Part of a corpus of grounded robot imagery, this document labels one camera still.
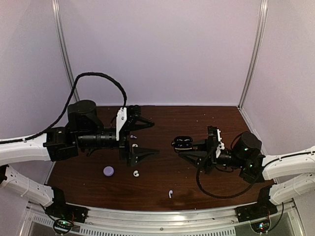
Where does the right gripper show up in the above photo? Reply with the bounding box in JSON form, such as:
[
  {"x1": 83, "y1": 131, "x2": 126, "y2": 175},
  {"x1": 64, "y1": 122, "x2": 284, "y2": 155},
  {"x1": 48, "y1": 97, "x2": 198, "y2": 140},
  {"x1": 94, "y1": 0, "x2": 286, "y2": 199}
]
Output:
[{"x1": 178, "y1": 139, "x2": 246, "y2": 176}]

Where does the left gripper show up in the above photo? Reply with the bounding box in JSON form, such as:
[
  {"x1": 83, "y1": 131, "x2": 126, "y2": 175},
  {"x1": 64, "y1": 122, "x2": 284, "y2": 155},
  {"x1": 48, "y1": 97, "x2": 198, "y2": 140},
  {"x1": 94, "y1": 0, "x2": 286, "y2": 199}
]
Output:
[{"x1": 76, "y1": 114, "x2": 160, "y2": 166}]

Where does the black charging case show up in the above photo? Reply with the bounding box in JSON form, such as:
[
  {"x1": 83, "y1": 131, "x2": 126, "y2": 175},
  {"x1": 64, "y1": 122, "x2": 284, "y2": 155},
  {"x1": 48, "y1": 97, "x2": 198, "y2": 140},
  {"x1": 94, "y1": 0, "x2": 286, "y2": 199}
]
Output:
[{"x1": 171, "y1": 136, "x2": 193, "y2": 153}]

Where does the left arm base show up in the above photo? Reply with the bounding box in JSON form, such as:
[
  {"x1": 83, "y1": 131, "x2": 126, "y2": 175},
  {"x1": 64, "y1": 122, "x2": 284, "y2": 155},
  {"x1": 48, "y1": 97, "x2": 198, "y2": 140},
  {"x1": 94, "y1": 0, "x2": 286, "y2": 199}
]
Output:
[{"x1": 40, "y1": 204, "x2": 89, "y2": 236}]

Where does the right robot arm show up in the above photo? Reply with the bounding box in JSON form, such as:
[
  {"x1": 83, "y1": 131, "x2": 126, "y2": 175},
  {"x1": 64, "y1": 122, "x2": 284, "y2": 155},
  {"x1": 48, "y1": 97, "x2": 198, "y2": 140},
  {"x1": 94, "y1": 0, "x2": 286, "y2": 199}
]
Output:
[{"x1": 171, "y1": 126, "x2": 315, "y2": 217}]

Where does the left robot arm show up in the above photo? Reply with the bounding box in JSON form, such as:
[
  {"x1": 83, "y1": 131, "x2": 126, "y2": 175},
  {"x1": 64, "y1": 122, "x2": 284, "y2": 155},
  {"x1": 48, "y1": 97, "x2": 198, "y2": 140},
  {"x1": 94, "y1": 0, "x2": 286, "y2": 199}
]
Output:
[{"x1": 0, "y1": 100, "x2": 159, "y2": 218}]

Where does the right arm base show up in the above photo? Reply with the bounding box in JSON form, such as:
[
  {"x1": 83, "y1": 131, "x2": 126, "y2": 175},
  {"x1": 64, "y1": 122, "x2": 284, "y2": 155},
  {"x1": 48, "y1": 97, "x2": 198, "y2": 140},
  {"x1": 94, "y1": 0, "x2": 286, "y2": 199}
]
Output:
[{"x1": 235, "y1": 203, "x2": 278, "y2": 234}]

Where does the purple round charging case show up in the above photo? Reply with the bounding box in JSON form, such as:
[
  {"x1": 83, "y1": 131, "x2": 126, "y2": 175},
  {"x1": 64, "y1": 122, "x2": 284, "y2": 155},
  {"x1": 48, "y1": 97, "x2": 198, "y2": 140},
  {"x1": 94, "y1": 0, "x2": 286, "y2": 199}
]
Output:
[{"x1": 103, "y1": 166, "x2": 115, "y2": 177}]

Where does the white clip earbud lower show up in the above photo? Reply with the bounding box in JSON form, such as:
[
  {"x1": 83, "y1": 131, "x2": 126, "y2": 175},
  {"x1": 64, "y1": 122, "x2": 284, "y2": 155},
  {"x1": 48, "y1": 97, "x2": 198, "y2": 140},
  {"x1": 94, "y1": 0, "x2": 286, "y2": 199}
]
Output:
[{"x1": 133, "y1": 170, "x2": 139, "y2": 177}]

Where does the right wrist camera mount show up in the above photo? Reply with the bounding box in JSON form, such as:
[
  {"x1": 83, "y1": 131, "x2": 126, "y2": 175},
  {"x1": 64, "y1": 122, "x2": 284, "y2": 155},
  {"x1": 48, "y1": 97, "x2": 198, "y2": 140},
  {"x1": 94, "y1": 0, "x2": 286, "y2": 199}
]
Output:
[{"x1": 207, "y1": 126, "x2": 225, "y2": 159}]

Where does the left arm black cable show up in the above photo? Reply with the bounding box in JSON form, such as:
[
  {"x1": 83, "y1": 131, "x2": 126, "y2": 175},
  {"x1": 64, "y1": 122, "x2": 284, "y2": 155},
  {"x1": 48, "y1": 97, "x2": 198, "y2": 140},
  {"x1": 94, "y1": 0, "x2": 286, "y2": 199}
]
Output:
[{"x1": 0, "y1": 72, "x2": 127, "y2": 145}]

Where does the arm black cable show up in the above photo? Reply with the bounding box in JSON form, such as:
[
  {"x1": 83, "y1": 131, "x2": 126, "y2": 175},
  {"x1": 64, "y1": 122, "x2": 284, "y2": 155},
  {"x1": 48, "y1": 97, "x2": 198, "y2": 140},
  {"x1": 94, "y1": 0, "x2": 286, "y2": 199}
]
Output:
[
  {"x1": 195, "y1": 145, "x2": 256, "y2": 199},
  {"x1": 0, "y1": 72, "x2": 127, "y2": 145}
]

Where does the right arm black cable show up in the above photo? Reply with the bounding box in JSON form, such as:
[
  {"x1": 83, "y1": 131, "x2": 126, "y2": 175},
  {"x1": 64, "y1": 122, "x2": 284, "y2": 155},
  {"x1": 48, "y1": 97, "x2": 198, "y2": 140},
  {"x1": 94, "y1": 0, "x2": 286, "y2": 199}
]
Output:
[{"x1": 195, "y1": 145, "x2": 256, "y2": 199}]

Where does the front aluminium rail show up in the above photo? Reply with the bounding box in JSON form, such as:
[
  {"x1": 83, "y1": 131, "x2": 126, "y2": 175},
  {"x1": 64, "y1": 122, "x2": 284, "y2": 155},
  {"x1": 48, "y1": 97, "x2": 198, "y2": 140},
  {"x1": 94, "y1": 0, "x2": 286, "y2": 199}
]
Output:
[{"x1": 24, "y1": 205, "x2": 298, "y2": 236}]

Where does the left aluminium frame post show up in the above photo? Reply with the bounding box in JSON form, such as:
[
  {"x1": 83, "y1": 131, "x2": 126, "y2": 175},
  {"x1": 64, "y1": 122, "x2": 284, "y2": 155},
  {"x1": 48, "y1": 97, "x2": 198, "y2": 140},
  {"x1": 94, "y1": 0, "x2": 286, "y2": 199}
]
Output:
[{"x1": 51, "y1": 0, "x2": 75, "y2": 88}]

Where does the aluminium frame post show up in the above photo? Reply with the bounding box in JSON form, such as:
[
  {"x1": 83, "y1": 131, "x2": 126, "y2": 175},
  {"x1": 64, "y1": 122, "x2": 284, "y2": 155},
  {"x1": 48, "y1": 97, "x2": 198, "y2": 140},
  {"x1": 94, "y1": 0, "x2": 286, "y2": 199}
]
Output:
[
  {"x1": 51, "y1": 0, "x2": 75, "y2": 88},
  {"x1": 238, "y1": 0, "x2": 268, "y2": 110}
]

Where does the right aluminium frame post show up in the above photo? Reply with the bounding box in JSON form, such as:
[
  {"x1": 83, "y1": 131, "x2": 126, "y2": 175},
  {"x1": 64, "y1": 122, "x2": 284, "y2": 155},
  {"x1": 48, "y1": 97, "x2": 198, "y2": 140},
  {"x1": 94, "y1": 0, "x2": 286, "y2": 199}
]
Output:
[{"x1": 238, "y1": 0, "x2": 268, "y2": 110}]

